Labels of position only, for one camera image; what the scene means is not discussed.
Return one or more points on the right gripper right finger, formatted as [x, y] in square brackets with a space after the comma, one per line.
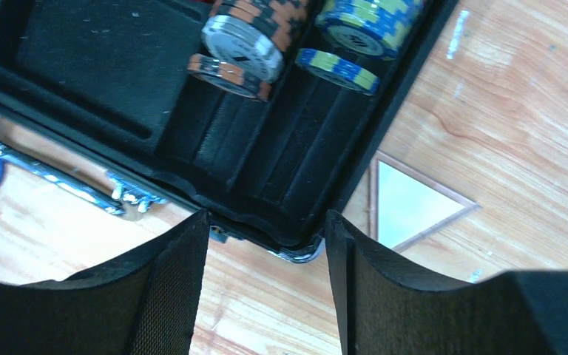
[388, 304]

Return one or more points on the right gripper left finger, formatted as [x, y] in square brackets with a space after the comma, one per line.
[143, 301]

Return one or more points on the clear triangle marker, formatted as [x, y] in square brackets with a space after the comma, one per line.
[406, 205]

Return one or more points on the black orange 100 chip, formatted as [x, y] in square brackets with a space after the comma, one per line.
[228, 77]

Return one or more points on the white grey poker chip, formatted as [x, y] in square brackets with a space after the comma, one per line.
[231, 40]

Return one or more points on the black aluminium poker case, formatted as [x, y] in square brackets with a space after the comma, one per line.
[109, 80]

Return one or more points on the orange black chip column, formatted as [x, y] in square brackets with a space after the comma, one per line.
[280, 21]

